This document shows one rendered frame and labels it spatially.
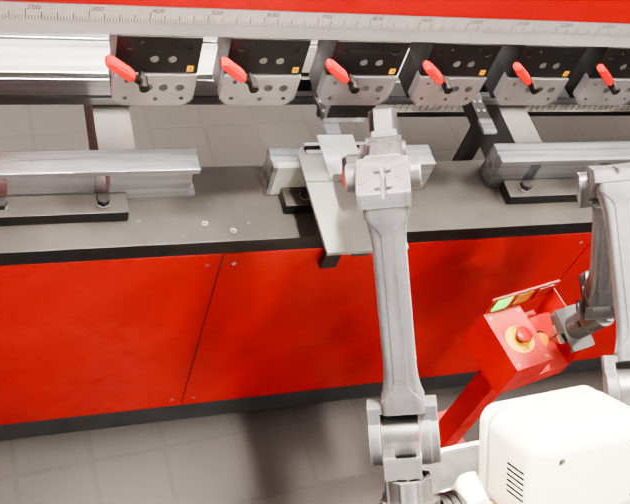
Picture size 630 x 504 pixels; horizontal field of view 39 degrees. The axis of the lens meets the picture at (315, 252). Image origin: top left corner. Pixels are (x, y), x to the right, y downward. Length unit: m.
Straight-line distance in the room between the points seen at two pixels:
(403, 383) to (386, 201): 0.26
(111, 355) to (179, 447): 0.48
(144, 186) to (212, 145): 1.39
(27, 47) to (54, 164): 0.32
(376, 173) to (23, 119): 2.17
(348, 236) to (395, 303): 0.60
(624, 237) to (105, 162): 1.01
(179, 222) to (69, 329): 0.39
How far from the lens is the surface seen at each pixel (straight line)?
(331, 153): 1.97
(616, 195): 1.61
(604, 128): 4.09
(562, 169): 2.31
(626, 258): 1.59
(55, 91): 2.07
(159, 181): 1.92
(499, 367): 2.14
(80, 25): 1.59
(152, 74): 1.67
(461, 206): 2.17
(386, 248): 1.24
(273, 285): 2.11
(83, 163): 1.89
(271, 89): 1.75
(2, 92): 2.07
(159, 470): 2.60
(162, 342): 2.24
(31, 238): 1.88
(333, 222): 1.85
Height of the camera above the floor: 2.39
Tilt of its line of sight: 51 degrees down
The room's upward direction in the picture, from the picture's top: 23 degrees clockwise
